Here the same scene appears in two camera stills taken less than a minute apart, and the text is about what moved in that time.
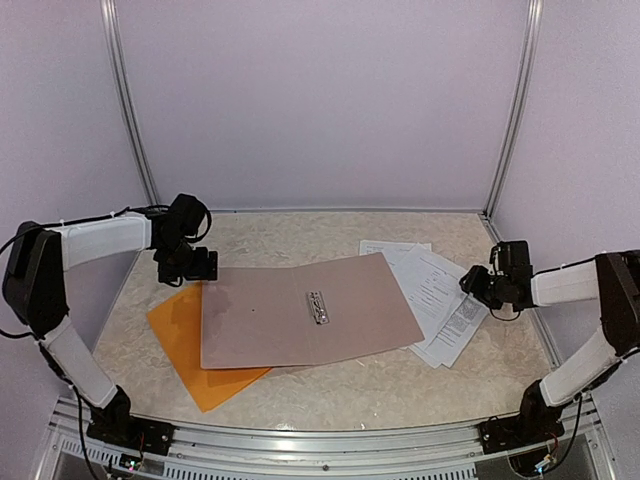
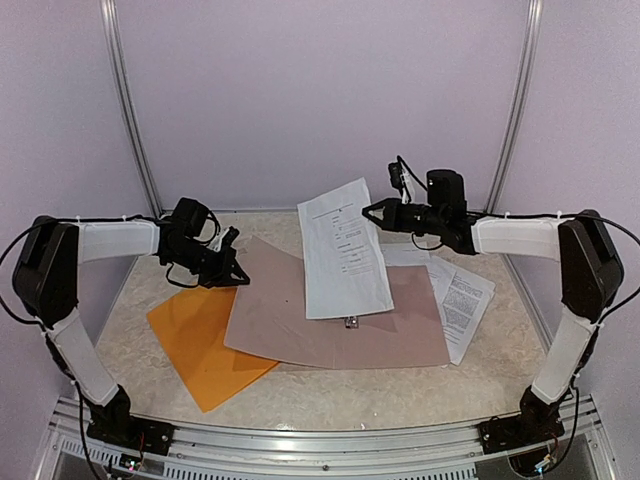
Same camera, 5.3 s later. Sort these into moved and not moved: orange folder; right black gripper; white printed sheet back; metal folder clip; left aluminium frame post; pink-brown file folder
Moved: pink-brown file folder; metal folder clip; right black gripper; white printed sheet back
Not moved: orange folder; left aluminium frame post
